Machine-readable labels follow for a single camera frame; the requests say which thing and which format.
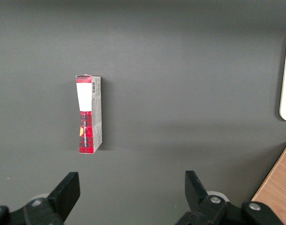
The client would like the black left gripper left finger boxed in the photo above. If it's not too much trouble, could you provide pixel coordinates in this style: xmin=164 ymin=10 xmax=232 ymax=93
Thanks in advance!
xmin=10 ymin=172 xmax=81 ymax=225

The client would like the light wooden board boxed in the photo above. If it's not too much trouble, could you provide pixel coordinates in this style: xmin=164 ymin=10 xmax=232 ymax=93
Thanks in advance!
xmin=251 ymin=142 xmax=286 ymax=225

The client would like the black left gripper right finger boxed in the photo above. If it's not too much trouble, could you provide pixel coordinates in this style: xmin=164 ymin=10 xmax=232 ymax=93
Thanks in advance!
xmin=175 ymin=170 xmax=228 ymax=225

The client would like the red plaid cardboard box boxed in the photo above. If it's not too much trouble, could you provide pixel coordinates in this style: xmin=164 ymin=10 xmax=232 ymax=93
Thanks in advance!
xmin=75 ymin=74 xmax=103 ymax=155

